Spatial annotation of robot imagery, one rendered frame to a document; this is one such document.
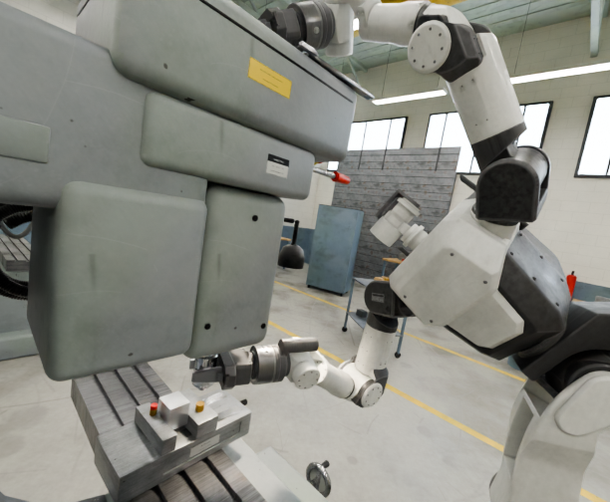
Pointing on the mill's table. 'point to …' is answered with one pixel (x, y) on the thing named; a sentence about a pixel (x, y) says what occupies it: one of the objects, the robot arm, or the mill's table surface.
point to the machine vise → (162, 446)
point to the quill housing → (236, 269)
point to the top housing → (225, 68)
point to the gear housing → (221, 150)
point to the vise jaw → (200, 424)
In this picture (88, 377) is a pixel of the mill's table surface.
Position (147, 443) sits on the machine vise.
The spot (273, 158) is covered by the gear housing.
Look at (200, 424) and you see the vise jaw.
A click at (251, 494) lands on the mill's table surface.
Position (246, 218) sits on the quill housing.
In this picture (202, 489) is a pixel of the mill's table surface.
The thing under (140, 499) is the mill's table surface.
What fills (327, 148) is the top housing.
